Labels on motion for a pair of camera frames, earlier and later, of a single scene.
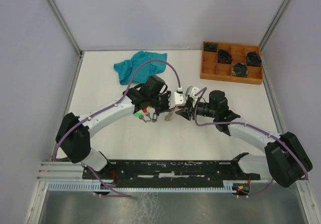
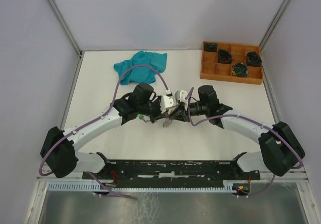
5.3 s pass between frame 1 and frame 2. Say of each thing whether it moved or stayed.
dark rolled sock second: stayed
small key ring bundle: moved
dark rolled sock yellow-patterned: stayed
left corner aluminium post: stayed
